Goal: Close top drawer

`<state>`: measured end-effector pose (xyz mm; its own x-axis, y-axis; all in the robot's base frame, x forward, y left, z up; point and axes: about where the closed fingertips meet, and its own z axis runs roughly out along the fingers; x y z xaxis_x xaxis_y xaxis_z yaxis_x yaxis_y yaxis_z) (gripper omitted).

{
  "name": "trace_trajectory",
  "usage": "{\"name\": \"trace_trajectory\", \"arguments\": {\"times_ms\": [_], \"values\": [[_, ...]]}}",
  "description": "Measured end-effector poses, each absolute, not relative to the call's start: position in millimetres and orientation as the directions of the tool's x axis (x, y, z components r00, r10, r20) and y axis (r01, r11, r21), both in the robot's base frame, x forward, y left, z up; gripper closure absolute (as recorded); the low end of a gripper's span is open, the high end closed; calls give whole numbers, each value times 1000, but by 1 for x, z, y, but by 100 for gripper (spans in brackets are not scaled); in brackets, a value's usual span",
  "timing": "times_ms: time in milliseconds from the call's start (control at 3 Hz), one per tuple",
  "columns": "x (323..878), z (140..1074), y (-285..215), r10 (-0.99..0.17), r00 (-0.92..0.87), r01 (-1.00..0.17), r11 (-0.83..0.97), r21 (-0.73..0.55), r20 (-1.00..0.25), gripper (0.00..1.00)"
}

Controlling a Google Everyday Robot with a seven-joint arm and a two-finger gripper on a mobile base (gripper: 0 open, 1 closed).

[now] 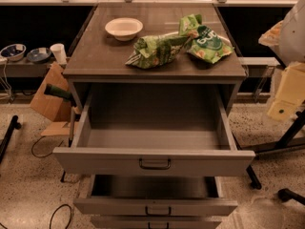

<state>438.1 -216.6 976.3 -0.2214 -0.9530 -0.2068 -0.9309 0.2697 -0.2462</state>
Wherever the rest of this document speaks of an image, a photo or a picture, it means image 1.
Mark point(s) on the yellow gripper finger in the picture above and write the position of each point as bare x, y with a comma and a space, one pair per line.
290, 93

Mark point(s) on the grey top drawer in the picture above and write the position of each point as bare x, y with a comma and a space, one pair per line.
154, 130

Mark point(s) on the grey drawer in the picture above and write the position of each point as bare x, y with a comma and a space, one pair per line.
154, 197
142, 222
154, 130

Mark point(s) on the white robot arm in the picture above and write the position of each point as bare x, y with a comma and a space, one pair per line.
287, 40

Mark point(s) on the grey drawer cabinet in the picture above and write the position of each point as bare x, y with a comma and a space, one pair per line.
99, 58

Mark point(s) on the grey middle drawer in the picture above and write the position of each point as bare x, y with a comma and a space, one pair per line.
154, 197

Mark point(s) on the grey bottom drawer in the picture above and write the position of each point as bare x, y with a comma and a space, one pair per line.
142, 222

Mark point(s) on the black table leg base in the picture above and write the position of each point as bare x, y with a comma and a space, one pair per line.
287, 141

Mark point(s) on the green snack bag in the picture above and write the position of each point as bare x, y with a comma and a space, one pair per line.
203, 43

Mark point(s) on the black caster foot right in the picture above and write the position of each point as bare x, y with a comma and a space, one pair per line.
286, 195

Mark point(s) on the green crumpled chip bag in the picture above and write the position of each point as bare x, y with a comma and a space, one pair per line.
156, 50

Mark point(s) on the white bowl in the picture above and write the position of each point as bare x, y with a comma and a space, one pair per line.
124, 29

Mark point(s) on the cardboard box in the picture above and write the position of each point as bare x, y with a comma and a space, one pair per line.
56, 109

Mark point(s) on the white paper cup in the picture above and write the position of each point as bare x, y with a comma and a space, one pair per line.
59, 53

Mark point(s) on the blue bowl right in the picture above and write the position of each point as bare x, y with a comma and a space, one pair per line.
39, 55

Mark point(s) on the blue bowl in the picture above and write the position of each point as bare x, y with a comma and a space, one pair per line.
13, 52
39, 55

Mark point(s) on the black stand foot left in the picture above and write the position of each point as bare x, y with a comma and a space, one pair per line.
14, 125

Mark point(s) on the blue bowl left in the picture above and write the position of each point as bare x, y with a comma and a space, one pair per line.
13, 52

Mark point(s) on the green handled crutch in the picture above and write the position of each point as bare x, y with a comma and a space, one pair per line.
66, 95

